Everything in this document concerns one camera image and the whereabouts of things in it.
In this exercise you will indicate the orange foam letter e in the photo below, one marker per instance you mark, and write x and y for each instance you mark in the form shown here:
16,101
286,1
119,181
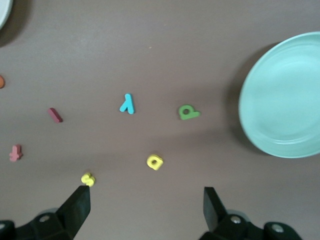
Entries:
1,82

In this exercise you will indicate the green plate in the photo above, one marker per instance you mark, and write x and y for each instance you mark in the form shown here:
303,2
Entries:
282,100

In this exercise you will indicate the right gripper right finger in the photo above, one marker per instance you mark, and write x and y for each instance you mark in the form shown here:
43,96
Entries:
212,210

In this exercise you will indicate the green foam letter p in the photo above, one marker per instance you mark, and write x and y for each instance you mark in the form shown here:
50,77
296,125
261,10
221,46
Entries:
192,115

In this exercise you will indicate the teal foam letter y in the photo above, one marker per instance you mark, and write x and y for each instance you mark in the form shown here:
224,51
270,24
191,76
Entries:
129,106

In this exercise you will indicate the yellow foam letter a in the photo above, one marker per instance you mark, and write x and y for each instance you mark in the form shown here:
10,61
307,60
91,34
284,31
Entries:
159,165

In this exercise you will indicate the cream white plate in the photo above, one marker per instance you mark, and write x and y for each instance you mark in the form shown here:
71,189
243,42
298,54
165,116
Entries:
3,12

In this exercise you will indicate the dark red letter i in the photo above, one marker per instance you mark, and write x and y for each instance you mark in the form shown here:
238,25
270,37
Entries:
55,115

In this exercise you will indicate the pink foam letter f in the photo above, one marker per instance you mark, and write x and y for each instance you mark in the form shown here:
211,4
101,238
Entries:
15,153

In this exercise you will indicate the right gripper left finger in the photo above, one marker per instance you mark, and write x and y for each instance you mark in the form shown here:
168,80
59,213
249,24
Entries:
75,207

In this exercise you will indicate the yellow foam letter s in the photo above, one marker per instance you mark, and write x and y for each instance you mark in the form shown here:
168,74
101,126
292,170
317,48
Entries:
88,179

